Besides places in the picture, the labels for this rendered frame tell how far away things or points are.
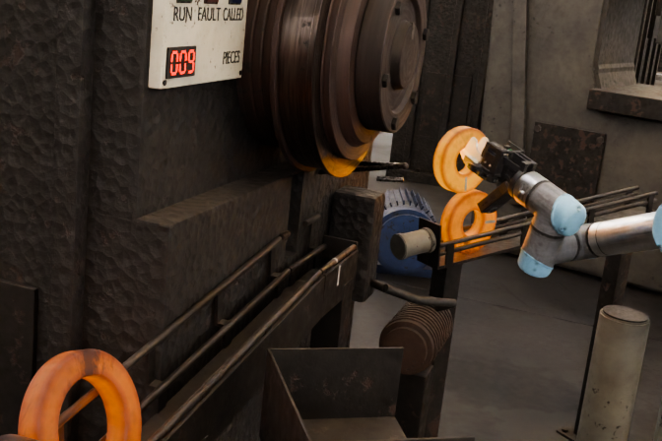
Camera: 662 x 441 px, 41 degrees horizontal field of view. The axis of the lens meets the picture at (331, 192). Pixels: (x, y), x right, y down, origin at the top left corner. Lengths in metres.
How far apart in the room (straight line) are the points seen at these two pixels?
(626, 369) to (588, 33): 2.24
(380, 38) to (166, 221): 0.47
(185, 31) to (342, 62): 0.29
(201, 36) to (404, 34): 0.39
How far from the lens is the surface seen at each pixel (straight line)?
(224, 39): 1.42
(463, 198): 2.09
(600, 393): 2.32
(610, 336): 2.27
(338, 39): 1.46
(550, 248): 1.91
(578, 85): 4.25
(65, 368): 1.10
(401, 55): 1.55
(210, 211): 1.38
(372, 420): 1.35
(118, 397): 1.18
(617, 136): 4.21
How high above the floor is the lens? 1.23
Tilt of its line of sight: 13 degrees down
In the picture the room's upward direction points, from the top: 6 degrees clockwise
